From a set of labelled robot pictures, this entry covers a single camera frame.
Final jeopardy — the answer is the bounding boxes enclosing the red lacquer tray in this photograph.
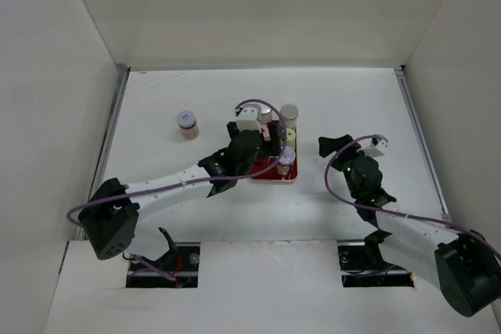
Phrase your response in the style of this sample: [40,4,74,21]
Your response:
[250,145,298,183]

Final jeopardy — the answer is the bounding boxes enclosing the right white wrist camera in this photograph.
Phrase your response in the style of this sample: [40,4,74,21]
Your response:
[362,136,388,158]

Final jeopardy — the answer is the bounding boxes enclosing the short jar white lid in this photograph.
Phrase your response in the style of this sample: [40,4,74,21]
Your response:
[177,110,199,140]
[276,145,296,176]

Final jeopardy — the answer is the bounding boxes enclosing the yellow cap bottle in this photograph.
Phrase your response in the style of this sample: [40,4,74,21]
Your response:
[282,128,297,150]

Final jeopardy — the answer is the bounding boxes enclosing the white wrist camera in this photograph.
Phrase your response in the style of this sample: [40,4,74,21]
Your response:
[235,103,261,131]
[362,136,388,158]

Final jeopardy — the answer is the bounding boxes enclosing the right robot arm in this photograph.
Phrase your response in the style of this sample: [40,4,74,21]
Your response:
[319,135,500,317]

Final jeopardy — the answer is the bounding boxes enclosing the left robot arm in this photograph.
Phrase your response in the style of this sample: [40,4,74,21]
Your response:
[78,122,285,271]

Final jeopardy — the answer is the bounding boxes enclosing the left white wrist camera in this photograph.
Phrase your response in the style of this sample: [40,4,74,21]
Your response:
[235,103,261,131]

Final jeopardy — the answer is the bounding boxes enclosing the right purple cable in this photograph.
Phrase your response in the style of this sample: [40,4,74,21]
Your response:
[324,134,501,264]

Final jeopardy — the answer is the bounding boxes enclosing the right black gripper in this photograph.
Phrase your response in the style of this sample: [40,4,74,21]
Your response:
[319,135,374,199]

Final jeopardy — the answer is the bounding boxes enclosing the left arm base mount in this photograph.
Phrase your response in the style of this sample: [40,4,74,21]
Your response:
[122,228,201,289]

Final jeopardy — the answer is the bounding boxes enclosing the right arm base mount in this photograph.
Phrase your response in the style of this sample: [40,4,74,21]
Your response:
[337,230,414,288]

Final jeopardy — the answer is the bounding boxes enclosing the pink cap bottle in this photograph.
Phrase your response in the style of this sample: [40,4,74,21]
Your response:
[261,125,271,142]

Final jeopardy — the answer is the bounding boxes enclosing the tall jar blue label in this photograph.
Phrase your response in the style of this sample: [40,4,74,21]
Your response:
[259,105,272,124]
[279,103,299,131]

